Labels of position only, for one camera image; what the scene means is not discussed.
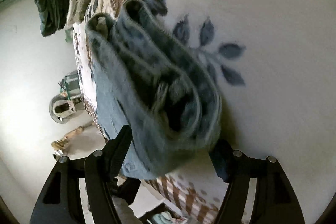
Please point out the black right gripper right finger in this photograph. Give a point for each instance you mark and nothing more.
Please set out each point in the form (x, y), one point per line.
(258, 189)

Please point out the grey round bin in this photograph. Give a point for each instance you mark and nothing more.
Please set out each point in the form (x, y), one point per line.
(61, 110)

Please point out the floral bed sheet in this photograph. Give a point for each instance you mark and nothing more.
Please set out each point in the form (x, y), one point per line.
(274, 63)

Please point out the ripped blue denim shorts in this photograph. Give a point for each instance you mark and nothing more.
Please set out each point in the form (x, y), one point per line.
(147, 79)

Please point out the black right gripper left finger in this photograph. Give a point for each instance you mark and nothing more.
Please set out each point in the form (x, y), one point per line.
(60, 200)

